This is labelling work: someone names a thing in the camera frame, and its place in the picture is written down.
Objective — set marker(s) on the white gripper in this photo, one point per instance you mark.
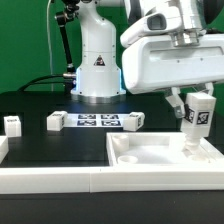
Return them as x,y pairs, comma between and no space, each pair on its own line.
169,47

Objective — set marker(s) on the white square tabletop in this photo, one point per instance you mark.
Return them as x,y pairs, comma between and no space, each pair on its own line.
158,149

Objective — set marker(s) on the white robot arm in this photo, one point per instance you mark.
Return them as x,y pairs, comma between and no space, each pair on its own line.
100,75

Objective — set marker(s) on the AprilTag base sheet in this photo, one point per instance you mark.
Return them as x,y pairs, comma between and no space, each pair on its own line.
94,120

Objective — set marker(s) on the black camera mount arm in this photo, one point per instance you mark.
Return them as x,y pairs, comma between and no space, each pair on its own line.
62,18

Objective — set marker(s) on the white U-shaped obstacle wall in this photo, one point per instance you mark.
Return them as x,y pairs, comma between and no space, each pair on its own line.
109,178

